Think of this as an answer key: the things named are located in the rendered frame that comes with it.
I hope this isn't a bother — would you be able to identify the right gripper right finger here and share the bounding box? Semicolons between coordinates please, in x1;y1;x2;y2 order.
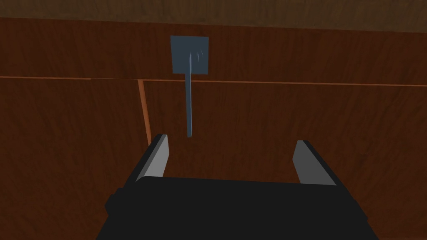
292;140;343;186

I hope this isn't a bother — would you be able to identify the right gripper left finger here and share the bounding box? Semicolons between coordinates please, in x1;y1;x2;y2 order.
128;134;170;185

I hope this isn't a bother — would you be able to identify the brown wooden cupboard door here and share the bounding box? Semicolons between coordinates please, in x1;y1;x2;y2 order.
143;80;427;240
0;77;149;240

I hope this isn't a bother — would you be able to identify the brown wooden drawer front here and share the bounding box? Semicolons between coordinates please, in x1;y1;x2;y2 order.
0;17;427;87

